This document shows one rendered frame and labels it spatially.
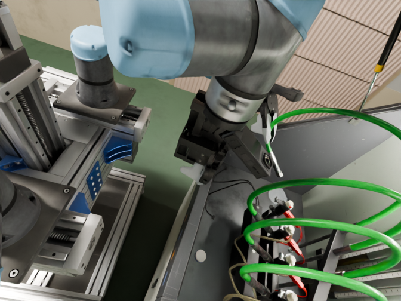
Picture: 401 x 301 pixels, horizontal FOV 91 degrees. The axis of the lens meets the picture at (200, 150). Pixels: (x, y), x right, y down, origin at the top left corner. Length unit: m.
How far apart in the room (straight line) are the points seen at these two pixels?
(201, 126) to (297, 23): 0.17
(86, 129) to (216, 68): 0.75
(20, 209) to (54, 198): 0.09
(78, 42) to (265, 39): 0.62
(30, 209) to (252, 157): 0.50
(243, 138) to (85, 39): 0.59
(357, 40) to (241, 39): 2.69
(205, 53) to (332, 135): 0.77
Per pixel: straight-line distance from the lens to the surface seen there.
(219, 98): 0.25
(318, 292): 0.67
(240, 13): 0.19
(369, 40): 2.90
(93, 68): 0.77
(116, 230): 1.43
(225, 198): 0.93
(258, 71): 0.23
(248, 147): 0.32
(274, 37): 0.21
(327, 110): 0.58
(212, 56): 0.17
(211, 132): 0.31
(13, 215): 0.58
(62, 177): 0.78
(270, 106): 0.62
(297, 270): 0.41
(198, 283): 0.80
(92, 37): 0.77
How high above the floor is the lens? 1.60
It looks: 48 degrees down
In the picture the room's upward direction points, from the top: 25 degrees clockwise
